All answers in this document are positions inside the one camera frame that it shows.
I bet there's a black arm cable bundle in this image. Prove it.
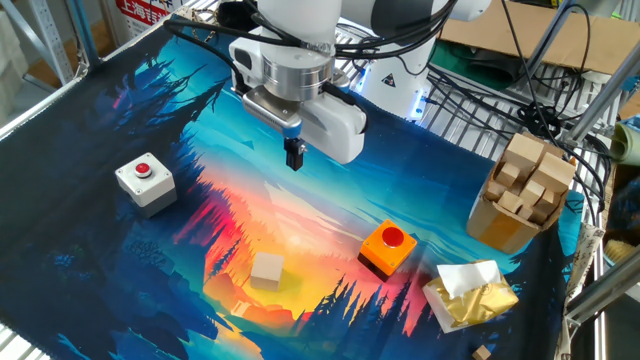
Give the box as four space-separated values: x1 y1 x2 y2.
162 0 459 96

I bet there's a beige patterned cloth strip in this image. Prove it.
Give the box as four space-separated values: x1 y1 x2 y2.
554 222 606 360

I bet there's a pale green roll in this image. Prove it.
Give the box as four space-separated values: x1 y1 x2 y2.
609 117 640 167

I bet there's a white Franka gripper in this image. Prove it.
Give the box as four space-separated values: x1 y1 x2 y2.
242 84 369 172

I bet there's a flat cardboard sheet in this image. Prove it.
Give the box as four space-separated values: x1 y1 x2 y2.
439 0 640 76

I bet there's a black furry pouch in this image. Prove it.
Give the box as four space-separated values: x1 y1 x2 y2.
218 1 261 31

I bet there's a dark green cloth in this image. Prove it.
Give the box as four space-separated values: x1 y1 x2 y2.
430 39 521 91

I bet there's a thin grey pole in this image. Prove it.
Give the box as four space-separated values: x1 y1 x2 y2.
519 0 576 89

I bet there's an open cardboard box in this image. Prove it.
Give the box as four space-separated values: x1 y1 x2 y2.
465 132 577 255

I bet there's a perforated steel angle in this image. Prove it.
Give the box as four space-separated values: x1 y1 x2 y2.
27 0 76 86

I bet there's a large wooden block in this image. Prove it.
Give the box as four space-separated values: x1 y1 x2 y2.
502 133 546 171
529 152 577 195

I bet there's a white carton red print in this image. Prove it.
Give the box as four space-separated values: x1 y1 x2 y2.
114 0 174 39

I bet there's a silver frame tube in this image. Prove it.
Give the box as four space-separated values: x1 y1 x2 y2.
567 42 640 146
564 259 640 326

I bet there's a light wooden cube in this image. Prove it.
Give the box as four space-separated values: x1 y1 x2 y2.
249 251 286 293

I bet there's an orange push-button box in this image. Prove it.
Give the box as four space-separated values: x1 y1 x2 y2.
357 218 419 282

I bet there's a white grey push-button box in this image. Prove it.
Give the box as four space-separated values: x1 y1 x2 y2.
114 152 178 219

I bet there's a colourful landscape print mat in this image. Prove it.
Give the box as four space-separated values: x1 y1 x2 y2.
0 14 586 360

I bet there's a yellow bristle brush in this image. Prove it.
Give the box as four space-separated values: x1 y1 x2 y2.
604 239 639 264

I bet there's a gold tissue pack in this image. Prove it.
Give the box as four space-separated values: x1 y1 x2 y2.
422 259 520 335

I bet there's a black loose cable bundle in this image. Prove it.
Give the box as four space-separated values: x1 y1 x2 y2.
424 0 614 211

